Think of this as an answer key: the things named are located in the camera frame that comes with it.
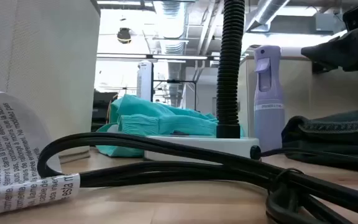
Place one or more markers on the white pillar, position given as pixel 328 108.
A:
pixel 145 81

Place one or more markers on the dark blue denim jeans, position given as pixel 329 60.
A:
pixel 337 130

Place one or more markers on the beige fabric storage box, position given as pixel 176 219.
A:
pixel 42 46

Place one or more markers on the white printed warning label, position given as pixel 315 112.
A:
pixel 5 140

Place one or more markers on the white gooseneck desk lamp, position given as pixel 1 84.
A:
pixel 228 62

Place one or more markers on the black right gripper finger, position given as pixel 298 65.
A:
pixel 322 68
pixel 343 49

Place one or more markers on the purple spray bottle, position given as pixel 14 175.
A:
pixel 269 124

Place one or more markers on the teal knit sweater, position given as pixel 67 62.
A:
pixel 166 124

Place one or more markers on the grey ceiling box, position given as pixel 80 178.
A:
pixel 325 22

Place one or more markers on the silver ceiling duct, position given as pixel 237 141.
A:
pixel 267 12

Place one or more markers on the black dome ceiling fixture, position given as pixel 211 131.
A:
pixel 124 35

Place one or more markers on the white cardboard box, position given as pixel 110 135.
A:
pixel 337 90

